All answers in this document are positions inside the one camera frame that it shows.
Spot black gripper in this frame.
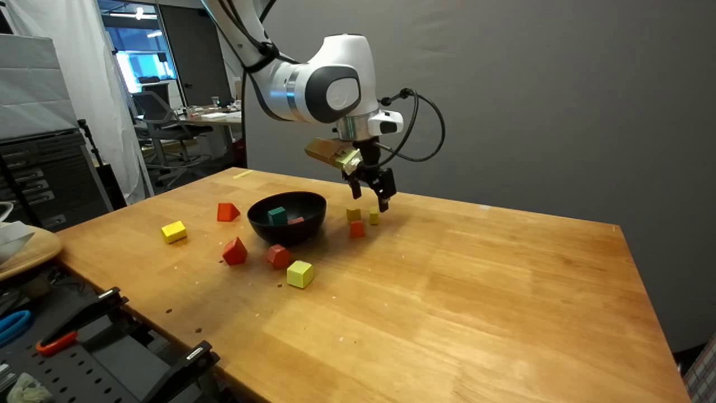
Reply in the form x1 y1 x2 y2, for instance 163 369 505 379
346 142 397 214

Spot red wooden pyramid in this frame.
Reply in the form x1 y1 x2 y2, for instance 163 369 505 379
215 201 241 225

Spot black bowl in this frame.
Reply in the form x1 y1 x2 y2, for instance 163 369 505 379
246 190 331 247

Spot pale yellow wooden cube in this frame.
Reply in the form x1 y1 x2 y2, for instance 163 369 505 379
284 258 315 292

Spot red rounded wooden block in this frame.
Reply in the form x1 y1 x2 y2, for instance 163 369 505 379
267 242 292 271

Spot large red wooden block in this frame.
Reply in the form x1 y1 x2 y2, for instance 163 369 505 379
222 236 250 270

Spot background desk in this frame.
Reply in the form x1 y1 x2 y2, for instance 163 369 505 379
180 108 243 127

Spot grey fabric backdrop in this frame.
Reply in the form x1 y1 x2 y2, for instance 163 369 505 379
241 0 716 354

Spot office chair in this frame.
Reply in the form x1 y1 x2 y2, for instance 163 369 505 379
131 88 196 188

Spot blue lit monitor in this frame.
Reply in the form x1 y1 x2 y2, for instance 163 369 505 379
113 47 180 96

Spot white curtain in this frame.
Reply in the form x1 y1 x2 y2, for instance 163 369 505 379
6 0 157 206

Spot black equipment case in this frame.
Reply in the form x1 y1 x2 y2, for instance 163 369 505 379
0 127 117 234

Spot black perforated board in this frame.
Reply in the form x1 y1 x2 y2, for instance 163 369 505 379
0 277 226 403

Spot round wooden board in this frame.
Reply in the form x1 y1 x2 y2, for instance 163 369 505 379
0 225 66 284

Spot grey box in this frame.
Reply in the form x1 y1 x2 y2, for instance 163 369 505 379
0 31 83 144

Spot white plastic sheet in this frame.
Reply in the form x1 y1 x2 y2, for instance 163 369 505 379
0 199 39 261

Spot multicolour patterned backdrop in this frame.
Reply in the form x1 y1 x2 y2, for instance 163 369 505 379
682 334 716 403

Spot white crumpled scrap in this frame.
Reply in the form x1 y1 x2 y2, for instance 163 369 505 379
5 369 57 403

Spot wrist camera on wooden plate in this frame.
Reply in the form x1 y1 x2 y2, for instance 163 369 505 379
301 135 367 176

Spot black camera cable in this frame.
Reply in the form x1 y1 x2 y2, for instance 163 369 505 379
375 88 447 167

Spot blue handled scissors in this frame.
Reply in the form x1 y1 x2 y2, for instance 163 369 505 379
0 307 36 349

